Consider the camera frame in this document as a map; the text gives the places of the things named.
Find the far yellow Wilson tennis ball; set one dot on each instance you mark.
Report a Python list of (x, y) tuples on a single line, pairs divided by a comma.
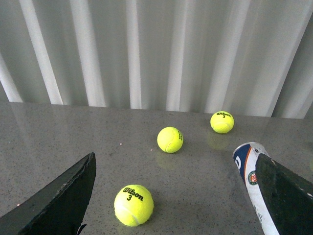
[(222, 122)]

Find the white Wilson tennis ball can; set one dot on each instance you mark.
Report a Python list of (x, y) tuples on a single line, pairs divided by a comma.
[(245, 157)]

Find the near yellow Wilson tennis ball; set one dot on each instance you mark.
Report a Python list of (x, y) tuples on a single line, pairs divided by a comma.
[(133, 205)]

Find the middle yellow tennis ball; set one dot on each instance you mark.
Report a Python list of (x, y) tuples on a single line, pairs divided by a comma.
[(170, 140)]

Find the yellow wilson tennis ball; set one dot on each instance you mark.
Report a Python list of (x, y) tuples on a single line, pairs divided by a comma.
[(222, 122), (133, 205)]

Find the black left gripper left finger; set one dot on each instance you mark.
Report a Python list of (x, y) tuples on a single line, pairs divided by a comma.
[(58, 208)]

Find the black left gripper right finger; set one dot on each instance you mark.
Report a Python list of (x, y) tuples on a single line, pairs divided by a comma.
[(287, 196)]

